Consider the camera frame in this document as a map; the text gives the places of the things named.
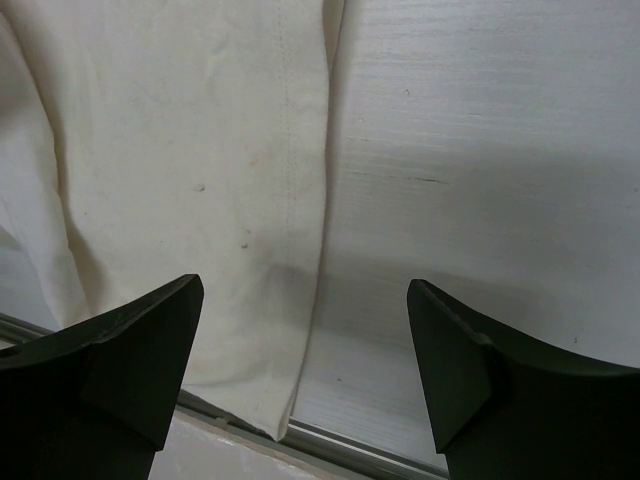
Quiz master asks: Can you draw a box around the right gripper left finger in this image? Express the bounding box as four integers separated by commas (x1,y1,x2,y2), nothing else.
1,274,204,479

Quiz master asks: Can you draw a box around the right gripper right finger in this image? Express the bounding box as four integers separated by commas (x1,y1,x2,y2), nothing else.
407,279,639,479

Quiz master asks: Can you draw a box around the aluminium table rail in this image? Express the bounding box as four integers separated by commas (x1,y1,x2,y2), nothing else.
0,312,451,480

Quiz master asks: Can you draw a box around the white t shirt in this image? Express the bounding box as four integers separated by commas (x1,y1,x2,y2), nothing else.
1,1,343,439

